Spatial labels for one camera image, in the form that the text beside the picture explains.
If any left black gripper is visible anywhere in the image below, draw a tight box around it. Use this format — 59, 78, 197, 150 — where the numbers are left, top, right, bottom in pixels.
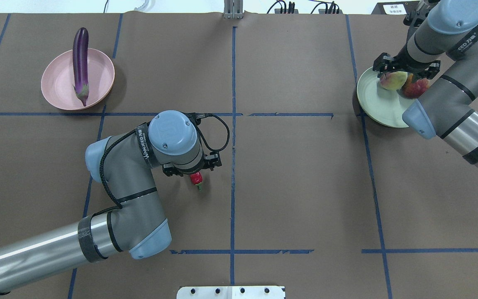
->
162, 152, 222, 176

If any aluminium frame post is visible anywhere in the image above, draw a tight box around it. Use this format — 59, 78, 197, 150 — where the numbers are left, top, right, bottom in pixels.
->
223, 0, 244, 20

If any red chili pepper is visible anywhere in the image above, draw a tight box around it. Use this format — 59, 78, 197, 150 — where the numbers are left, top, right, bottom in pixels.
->
190, 172, 203, 191

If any pink plate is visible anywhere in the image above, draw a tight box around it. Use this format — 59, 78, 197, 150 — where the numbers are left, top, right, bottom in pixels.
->
41, 49, 115, 110

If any white label card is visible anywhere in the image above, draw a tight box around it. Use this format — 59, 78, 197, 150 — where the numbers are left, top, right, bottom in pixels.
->
382, 2, 407, 15

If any green plate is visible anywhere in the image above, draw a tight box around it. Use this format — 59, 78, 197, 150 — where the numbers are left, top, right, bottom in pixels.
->
356, 67, 415, 128

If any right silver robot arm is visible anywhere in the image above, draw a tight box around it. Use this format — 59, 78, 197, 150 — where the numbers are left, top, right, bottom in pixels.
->
373, 0, 478, 168

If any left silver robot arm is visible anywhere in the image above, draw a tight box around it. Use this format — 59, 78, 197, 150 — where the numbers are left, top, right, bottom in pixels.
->
0, 110, 222, 297

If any purple eggplant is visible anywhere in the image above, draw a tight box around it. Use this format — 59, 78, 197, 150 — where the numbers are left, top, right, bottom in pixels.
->
72, 28, 89, 107

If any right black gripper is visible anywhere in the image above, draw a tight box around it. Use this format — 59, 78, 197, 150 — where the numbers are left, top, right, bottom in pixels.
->
373, 52, 441, 81

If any yellow pink peach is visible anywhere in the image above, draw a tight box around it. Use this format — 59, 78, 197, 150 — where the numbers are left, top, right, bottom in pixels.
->
379, 71, 408, 91

